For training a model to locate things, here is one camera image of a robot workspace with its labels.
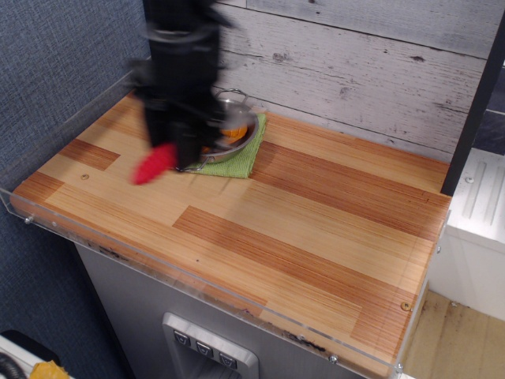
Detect black right frame post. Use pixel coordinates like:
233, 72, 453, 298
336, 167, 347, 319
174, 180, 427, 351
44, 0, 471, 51
440, 15, 504, 196

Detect green folded cloth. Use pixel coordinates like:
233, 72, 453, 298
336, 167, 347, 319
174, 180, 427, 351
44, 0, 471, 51
181, 114, 267, 178

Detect grey toy fridge cabinet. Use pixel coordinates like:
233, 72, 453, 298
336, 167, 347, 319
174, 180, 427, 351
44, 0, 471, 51
73, 242, 368, 379

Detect orange plush fish toy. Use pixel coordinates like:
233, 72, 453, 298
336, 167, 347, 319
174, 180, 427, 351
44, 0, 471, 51
201, 124, 248, 153

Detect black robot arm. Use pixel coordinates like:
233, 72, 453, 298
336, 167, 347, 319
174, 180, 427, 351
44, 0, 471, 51
132, 1, 245, 171

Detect white ribbed side box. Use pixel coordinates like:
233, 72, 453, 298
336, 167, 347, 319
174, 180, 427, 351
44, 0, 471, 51
427, 148, 504, 320

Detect silver dispenser button panel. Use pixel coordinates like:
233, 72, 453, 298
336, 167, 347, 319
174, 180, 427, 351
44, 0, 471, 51
162, 312, 260, 378

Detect black corrugated hose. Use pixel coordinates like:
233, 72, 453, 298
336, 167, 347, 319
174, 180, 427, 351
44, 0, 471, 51
0, 351, 28, 379

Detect red handled metal fork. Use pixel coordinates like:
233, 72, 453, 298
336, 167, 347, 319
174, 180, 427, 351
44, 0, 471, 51
133, 142, 177, 185

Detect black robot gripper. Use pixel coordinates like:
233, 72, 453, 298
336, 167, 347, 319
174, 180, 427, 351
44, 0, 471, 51
129, 27, 253, 171

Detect clear acrylic table guard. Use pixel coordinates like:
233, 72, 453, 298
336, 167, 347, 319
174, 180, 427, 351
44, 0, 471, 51
9, 48, 455, 378

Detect steel pan with handles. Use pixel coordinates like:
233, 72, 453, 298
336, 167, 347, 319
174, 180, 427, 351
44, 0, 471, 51
179, 88, 264, 178

